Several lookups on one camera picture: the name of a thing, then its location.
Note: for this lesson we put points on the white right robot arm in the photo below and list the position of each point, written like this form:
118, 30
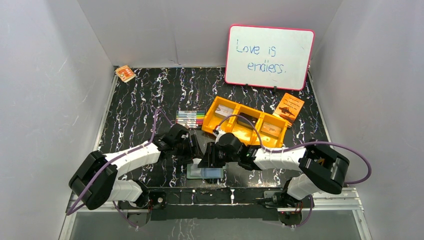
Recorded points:
322, 168

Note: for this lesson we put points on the white silver card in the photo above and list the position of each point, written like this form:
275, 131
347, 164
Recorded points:
223, 111

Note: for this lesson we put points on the small orange card pack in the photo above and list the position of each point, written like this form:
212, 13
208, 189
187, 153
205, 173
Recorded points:
125, 73

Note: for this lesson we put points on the coloured marker pen set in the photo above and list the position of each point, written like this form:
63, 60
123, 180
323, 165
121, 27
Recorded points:
193, 119

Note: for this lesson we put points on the black VIP card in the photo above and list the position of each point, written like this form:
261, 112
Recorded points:
247, 120

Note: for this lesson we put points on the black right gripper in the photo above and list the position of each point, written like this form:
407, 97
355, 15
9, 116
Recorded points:
209, 160

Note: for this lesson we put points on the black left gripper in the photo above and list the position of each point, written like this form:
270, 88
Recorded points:
195, 148

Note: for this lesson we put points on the black mounting base rail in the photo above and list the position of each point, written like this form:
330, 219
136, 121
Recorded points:
266, 203

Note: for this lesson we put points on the aluminium frame rail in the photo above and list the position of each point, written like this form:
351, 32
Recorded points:
347, 200

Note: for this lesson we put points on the orange plastic bin tray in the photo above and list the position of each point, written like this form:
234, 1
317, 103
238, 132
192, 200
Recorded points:
246, 135

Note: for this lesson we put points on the pink framed whiteboard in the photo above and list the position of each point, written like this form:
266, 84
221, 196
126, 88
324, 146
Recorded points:
269, 57

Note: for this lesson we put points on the orange booklet with black figure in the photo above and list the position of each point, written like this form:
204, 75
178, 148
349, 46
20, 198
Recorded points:
289, 108

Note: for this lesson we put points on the gold VIP card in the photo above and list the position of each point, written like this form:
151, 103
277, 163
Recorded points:
270, 129

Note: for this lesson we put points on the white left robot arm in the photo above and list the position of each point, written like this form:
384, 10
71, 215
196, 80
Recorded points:
97, 180

